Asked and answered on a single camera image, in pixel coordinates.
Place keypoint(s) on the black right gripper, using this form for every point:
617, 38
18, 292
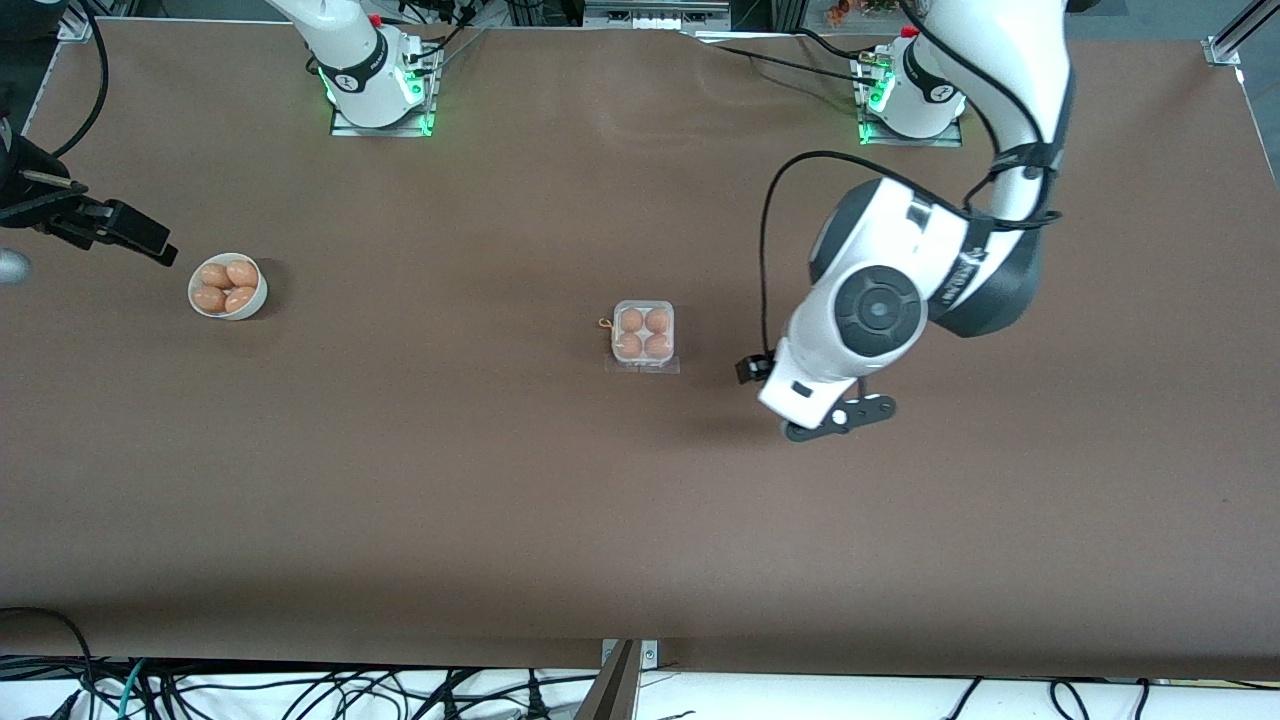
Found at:
28, 195

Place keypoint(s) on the clear plastic egg box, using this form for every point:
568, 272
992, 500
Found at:
645, 365

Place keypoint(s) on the brown egg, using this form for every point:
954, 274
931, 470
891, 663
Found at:
631, 320
629, 346
242, 272
658, 320
241, 298
215, 275
658, 346
209, 298

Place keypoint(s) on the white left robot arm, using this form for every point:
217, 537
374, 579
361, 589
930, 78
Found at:
880, 310

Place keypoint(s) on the white bowl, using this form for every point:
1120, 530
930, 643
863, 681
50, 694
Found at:
250, 310

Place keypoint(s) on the brown table cover sheet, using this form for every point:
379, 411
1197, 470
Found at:
640, 500

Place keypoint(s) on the orange toy items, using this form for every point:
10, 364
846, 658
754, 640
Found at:
850, 12

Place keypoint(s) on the grey metal unit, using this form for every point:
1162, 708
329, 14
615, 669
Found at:
655, 14

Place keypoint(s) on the aluminium frame profile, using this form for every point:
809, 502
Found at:
1215, 50
78, 28

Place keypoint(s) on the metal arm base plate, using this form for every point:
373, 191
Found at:
910, 142
380, 131

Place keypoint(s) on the small metal bracket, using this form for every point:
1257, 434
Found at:
650, 654

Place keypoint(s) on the dark grey mount bar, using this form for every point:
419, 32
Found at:
612, 695

